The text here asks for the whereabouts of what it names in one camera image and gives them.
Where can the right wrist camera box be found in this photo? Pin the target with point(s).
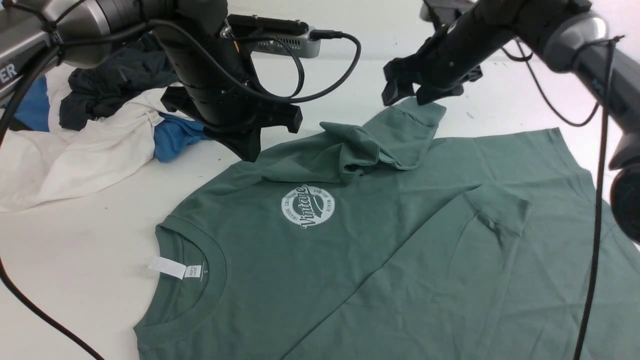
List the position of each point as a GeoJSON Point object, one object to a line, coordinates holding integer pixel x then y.
{"type": "Point", "coordinates": [445, 11]}

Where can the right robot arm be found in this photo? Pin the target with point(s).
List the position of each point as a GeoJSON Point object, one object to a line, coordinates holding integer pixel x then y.
{"type": "Point", "coordinates": [567, 35]}

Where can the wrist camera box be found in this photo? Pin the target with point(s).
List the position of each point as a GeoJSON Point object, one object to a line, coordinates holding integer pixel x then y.
{"type": "Point", "coordinates": [445, 11]}
{"type": "Point", "coordinates": [271, 36]}

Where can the green long-sleeved shirt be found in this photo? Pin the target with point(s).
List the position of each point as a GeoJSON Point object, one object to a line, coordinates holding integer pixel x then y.
{"type": "Point", "coordinates": [379, 242]}

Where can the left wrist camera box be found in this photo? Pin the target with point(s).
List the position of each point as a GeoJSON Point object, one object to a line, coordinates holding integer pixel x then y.
{"type": "Point", "coordinates": [271, 36]}

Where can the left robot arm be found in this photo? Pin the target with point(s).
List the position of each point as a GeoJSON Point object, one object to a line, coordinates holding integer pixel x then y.
{"type": "Point", "coordinates": [38, 35]}

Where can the white shirt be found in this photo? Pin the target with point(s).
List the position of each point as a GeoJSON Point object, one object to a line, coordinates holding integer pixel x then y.
{"type": "Point", "coordinates": [39, 167]}

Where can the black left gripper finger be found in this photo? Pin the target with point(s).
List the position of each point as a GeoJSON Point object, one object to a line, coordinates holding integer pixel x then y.
{"type": "Point", "coordinates": [243, 140]}

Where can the blue shirt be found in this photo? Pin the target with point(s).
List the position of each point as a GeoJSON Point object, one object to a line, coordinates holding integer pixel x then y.
{"type": "Point", "coordinates": [171, 136]}

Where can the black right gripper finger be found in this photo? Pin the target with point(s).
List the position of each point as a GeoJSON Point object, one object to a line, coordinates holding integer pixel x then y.
{"type": "Point", "coordinates": [396, 90]}
{"type": "Point", "coordinates": [427, 93]}

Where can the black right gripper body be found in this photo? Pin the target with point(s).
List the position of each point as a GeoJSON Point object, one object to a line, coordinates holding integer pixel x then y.
{"type": "Point", "coordinates": [456, 49]}

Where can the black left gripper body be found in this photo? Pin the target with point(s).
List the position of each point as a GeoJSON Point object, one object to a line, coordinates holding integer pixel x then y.
{"type": "Point", "coordinates": [216, 73]}

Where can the dark navy shirt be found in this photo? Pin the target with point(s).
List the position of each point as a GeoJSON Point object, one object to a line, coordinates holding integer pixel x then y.
{"type": "Point", "coordinates": [100, 92]}

